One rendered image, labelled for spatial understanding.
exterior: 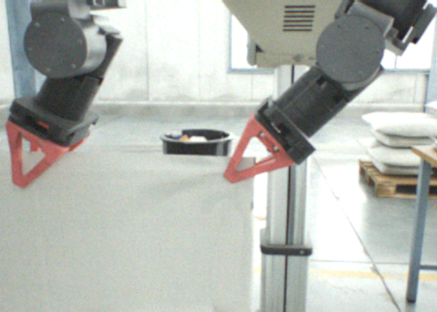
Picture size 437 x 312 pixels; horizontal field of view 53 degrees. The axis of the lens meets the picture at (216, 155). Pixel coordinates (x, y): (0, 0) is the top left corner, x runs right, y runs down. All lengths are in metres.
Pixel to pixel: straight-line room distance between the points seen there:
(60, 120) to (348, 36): 0.30
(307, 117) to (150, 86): 8.29
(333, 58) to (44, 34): 0.25
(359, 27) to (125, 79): 8.50
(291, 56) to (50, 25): 0.67
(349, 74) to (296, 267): 0.79
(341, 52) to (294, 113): 0.10
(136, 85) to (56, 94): 8.30
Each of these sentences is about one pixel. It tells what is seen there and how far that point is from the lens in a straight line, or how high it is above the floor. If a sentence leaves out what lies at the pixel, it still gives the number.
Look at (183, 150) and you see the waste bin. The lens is 2.63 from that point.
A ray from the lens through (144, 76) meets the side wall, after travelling 8.75.
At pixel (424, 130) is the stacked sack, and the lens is 3.85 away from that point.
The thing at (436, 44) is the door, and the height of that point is 1.34.
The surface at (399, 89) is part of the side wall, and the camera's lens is 8.91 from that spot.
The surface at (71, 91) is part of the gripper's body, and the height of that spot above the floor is 1.11.
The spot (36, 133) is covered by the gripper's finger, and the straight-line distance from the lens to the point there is 0.50.
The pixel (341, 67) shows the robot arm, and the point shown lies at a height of 1.14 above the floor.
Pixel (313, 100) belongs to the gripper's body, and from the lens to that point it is 0.47.
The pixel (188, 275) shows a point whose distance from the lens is 0.56.
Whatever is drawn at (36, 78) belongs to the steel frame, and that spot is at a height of 0.71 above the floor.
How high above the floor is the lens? 1.15
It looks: 13 degrees down
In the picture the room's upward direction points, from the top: straight up
